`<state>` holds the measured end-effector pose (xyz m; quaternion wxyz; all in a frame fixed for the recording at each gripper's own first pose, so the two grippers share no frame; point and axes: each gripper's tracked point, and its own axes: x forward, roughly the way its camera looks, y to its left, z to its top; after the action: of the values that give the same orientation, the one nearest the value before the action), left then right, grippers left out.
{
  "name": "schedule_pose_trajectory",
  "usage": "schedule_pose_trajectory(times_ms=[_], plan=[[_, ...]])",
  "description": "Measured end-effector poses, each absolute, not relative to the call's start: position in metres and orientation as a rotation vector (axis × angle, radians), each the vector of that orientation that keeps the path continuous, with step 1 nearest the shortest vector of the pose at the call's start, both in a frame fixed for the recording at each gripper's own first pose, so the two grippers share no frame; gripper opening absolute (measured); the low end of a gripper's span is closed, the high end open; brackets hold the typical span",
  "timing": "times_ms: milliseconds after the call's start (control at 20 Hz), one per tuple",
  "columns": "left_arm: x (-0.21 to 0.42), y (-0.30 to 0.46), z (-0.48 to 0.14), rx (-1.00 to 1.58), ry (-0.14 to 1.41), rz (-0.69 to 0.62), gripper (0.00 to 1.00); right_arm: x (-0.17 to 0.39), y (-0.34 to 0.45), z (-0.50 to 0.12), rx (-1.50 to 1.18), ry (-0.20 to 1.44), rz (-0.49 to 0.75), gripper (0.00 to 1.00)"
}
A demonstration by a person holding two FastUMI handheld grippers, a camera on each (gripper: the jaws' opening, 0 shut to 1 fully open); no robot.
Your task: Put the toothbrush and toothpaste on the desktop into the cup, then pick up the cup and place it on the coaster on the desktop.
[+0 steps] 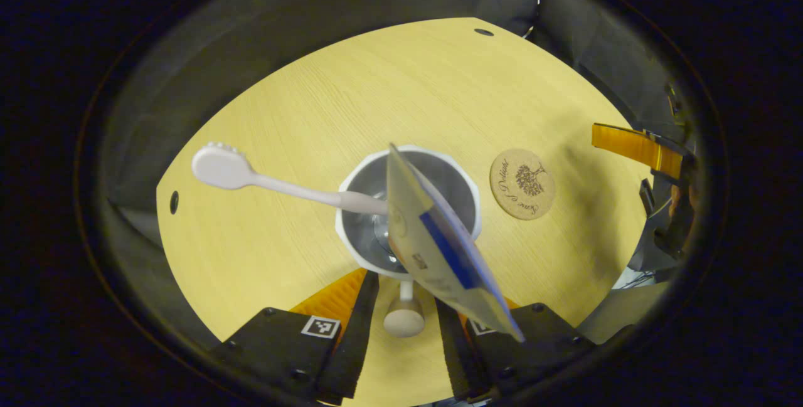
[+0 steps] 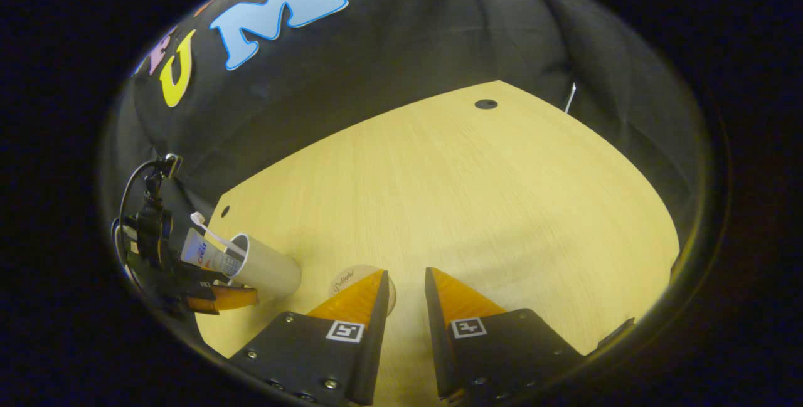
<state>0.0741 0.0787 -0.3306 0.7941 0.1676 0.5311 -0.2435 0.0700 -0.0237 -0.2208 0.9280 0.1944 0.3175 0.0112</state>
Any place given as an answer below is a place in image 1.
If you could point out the white cup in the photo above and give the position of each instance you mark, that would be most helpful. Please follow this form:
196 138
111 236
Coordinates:
367 231

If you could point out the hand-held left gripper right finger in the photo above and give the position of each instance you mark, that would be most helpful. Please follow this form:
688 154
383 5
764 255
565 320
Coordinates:
455 357

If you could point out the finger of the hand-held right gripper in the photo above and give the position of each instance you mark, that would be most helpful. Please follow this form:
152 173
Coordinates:
633 143

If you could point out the white toothpaste tube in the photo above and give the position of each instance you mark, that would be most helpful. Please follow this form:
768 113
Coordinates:
426 250

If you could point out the round cork coaster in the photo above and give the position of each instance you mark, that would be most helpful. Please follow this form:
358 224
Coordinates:
511 197

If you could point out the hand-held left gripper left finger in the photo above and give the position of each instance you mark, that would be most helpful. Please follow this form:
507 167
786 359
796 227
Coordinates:
361 338

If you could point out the white toothbrush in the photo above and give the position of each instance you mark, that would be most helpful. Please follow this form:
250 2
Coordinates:
219 167

